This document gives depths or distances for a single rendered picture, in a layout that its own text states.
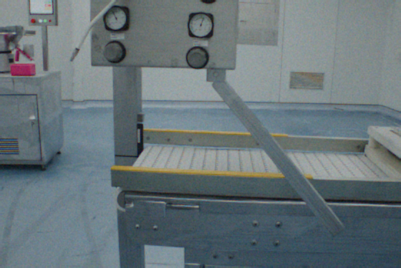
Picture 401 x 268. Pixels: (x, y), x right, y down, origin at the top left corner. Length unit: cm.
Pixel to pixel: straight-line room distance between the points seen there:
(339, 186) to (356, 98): 583
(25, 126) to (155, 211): 254
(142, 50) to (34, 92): 253
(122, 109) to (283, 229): 48
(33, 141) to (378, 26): 525
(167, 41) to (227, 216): 31
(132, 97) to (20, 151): 237
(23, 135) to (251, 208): 267
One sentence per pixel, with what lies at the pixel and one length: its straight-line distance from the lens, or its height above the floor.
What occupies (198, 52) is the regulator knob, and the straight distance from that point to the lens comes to 54.
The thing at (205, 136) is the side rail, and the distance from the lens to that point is 90.
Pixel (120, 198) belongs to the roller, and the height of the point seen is 79.
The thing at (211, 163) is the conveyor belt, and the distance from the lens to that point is 80.
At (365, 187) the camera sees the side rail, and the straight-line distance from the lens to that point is 69.
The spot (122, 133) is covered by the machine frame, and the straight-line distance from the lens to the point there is 95.
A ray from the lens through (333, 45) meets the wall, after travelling 621.
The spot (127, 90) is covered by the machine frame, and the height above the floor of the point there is 94.
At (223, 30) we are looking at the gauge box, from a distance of 56.
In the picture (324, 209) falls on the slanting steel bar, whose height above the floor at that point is 84.
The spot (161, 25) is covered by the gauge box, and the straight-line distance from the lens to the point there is 57.
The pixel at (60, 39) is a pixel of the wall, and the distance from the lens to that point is 592.
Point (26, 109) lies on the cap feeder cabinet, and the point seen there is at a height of 50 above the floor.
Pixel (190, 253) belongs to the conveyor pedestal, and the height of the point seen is 67.
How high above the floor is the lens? 108
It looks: 14 degrees down
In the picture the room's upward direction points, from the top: 2 degrees clockwise
